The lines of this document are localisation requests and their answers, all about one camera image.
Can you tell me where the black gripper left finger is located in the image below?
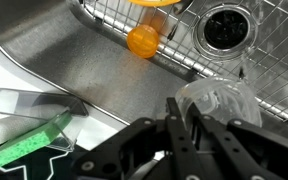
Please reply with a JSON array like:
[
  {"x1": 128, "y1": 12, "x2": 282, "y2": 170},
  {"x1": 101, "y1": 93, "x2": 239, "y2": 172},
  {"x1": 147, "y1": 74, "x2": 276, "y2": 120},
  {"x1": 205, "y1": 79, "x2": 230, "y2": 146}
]
[{"x1": 72, "y1": 98, "x2": 204, "y2": 180}]

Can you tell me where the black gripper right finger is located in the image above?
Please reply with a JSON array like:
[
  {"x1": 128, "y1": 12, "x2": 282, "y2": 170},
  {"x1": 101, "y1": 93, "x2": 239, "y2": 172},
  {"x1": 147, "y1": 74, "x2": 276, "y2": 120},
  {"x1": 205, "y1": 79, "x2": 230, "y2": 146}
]
[{"x1": 188, "y1": 104, "x2": 288, "y2": 180}]

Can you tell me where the small clear plastic lunch box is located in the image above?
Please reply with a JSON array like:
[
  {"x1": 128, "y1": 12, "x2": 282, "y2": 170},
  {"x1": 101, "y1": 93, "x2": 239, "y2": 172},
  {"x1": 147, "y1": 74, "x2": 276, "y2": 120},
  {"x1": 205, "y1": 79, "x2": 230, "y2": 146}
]
[{"x1": 175, "y1": 76, "x2": 262, "y2": 127}]

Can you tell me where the sink drain opening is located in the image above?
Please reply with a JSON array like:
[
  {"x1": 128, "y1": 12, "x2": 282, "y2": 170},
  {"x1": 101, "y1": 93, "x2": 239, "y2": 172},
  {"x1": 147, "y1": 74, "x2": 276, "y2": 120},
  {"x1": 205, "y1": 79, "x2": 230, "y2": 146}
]
[{"x1": 192, "y1": 4, "x2": 258, "y2": 61}]

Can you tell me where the colourful floral ceramic plate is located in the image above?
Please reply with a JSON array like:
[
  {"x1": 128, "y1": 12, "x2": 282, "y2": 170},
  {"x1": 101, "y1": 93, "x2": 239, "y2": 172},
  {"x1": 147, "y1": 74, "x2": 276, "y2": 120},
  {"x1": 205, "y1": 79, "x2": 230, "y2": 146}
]
[{"x1": 128, "y1": 0, "x2": 181, "y2": 7}]

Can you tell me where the stainless steel sink basin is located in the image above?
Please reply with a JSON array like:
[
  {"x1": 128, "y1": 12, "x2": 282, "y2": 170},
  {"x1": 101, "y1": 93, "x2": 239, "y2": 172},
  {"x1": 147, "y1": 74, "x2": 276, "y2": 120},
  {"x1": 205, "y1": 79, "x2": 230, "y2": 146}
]
[{"x1": 0, "y1": 0, "x2": 288, "y2": 141}]

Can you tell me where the orange plastic ball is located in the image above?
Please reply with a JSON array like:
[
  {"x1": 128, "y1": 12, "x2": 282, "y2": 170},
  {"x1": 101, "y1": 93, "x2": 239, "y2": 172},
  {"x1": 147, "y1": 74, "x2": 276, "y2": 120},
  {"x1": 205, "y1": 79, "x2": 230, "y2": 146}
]
[{"x1": 126, "y1": 24, "x2": 159, "y2": 58}]

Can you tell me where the green white sponge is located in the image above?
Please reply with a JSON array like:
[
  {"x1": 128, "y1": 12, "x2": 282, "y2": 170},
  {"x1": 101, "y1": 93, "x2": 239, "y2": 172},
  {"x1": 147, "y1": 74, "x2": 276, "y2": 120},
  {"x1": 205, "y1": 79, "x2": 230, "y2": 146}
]
[{"x1": 0, "y1": 112, "x2": 72, "y2": 167}]

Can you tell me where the clear acrylic sponge holder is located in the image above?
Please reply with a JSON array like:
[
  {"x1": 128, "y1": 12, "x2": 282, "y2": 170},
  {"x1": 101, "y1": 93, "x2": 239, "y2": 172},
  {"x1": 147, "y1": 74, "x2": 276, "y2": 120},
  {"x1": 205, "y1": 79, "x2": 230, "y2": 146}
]
[{"x1": 0, "y1": 88, "x2": 88, "y2": 151}]

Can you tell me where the steel wire sink grid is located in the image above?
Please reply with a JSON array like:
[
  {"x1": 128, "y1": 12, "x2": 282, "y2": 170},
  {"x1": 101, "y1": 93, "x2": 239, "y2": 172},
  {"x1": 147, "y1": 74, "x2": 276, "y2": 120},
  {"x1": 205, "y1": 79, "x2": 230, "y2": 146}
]
[{"x1": 79, "y1": 0, "x2": 288, "y2": 123}]

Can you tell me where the white brush red handle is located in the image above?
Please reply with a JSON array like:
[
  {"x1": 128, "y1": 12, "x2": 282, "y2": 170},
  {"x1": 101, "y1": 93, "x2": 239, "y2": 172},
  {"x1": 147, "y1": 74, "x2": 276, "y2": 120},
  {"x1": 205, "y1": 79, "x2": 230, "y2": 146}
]
[{"x1": 0, "y1": 116, "x2": 43, "y2": 145}]

